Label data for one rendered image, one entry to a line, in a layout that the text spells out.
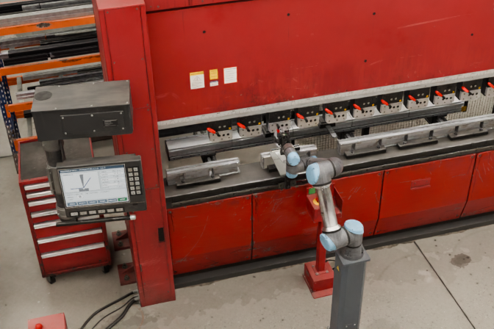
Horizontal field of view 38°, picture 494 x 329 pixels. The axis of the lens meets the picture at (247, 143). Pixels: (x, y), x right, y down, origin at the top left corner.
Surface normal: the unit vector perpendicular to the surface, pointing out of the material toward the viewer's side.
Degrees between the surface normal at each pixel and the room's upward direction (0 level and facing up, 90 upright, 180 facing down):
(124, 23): 90
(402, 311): 0
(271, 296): 0
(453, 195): 90
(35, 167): 0
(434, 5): 90
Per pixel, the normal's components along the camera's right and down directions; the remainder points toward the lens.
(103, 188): 0.13, 0.58
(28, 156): -0.01, -0.81
